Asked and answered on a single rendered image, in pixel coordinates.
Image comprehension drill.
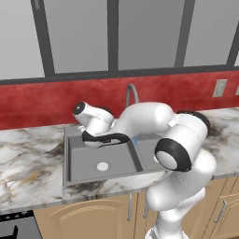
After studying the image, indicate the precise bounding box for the grey curved tap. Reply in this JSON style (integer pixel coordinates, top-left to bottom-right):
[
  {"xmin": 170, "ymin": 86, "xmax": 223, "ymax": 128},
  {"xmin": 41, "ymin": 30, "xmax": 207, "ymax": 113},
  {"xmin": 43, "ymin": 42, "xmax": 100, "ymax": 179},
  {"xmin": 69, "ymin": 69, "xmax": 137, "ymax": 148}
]
[{"xmin": 124, "ymin": 82, "xmax": 140, "ymax": 109}]

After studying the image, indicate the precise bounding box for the grey and black appliance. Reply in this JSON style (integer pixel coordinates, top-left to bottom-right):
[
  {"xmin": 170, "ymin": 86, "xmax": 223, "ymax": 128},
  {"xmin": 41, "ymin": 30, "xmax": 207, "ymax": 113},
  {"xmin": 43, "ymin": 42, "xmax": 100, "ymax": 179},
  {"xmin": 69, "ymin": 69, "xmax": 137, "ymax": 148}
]
[{"xmin": 0, "ymin": 210, "xmax": 43, "ymax": 239}]

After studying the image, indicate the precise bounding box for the tan wooden cupboard door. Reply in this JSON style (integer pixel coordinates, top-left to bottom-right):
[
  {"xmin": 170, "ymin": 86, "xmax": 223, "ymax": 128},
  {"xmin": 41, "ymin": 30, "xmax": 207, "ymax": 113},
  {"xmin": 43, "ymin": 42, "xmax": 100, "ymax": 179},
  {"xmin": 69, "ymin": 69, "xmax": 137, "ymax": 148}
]
[
  {"xmin": 134, "ymin": 190, "xmax": 161, "ymax": 239},
  {"xmin": 33, "ymin": 192, "xmax": 139, "ymax": 239},
  {"xmin": 204, "ymin": 176, "xmax": 239, "ymax": 239}
]

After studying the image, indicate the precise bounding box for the dark framed window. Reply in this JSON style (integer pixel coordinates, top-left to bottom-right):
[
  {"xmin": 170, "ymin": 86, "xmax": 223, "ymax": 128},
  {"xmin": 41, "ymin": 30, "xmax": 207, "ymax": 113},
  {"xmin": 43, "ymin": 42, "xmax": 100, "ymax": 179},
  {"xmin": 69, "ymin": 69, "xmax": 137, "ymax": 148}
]
[{"xmin": 0, "ymin": 0, "xmax": 239, "ymax": 86}]

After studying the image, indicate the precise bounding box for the grey kitchen sink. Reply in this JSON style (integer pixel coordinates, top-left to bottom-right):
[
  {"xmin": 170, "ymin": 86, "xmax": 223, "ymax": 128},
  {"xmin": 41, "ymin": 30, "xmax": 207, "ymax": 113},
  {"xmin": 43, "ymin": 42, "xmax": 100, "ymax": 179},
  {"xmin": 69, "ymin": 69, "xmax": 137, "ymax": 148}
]
[{"xmin": 63, "ymin": 123, "xmax": 169, "ymax": 188}]

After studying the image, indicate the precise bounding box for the grey cupboard door handle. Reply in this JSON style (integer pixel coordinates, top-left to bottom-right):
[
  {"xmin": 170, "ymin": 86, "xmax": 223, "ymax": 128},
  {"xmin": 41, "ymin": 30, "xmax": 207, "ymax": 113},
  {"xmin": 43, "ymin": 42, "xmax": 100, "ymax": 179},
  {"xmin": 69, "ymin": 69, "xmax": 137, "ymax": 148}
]
[
  {"xmin": 214, "ymin": 200, "xmax": 228, "ymax": 225},
  {"xmin": 126, "ymin": 192, "xmax": 134, "ymax": 223},
  {"xmin": 142, "ymin": 199, "xmax": 149, "ymax": 219}
]

